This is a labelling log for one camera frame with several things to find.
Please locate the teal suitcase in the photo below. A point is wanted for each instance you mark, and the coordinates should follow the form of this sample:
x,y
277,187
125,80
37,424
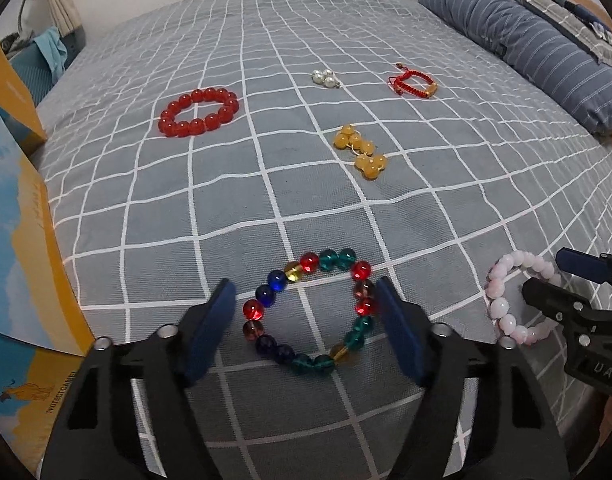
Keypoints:
x,y
28,72

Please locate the blue and yellow cardboard box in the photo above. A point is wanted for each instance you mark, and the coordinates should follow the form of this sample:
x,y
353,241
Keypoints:
x,y
21,240

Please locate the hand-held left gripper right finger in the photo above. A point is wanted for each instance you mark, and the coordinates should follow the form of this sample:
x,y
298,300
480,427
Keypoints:
x,y
401,332

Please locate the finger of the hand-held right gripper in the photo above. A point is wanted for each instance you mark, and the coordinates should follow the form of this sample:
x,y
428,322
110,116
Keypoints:
x,y
551,302
573,261

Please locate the blue striped pillow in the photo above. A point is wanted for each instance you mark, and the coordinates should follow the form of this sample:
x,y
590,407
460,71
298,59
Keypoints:
x,y
526,35

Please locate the beige curtain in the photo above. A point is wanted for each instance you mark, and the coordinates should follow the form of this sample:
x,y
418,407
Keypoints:
x,y
65,7

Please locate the teal cloth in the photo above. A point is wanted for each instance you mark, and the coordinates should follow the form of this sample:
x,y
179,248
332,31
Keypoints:
x,y
52,49

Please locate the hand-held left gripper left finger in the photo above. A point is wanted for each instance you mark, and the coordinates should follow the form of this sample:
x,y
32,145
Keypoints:
x,y
211,332

